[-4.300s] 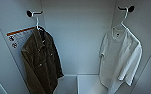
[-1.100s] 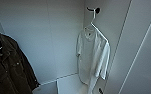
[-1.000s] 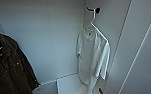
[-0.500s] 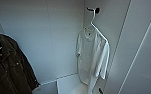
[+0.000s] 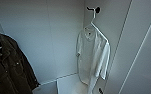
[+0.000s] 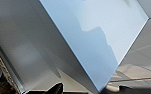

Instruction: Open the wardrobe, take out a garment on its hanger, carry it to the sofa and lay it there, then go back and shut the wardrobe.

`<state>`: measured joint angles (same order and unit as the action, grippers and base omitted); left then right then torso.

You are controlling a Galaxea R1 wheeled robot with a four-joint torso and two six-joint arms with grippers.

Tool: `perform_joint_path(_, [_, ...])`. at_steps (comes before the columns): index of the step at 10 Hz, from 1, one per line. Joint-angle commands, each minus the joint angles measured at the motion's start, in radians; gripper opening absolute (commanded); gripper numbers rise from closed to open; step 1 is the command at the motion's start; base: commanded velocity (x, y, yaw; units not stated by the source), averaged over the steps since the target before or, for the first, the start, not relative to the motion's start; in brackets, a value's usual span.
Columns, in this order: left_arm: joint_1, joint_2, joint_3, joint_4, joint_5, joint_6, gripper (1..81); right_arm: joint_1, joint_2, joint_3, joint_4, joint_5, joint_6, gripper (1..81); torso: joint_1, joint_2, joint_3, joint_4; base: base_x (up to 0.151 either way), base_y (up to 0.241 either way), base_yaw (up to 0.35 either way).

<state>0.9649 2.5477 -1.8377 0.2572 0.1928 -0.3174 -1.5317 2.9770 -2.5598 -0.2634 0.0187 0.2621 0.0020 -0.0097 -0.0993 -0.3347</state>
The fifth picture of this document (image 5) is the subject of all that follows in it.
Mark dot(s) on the white wardrobe door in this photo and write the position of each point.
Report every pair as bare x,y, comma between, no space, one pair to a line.
141,40

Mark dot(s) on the white shirt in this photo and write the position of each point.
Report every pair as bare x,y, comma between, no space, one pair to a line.
91,56

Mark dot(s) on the white wardrobe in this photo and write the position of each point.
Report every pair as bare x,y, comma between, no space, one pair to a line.
51,36

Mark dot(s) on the white wardrobe shelf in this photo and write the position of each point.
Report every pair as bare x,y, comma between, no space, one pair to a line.
69,85

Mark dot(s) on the dark olive jacket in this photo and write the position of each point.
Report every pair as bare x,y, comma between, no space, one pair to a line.
9,66

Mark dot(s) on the black wall hook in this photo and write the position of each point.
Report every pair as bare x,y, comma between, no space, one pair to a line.
93,9

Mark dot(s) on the small black wall fitting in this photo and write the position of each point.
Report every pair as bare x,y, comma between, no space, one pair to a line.
100,90

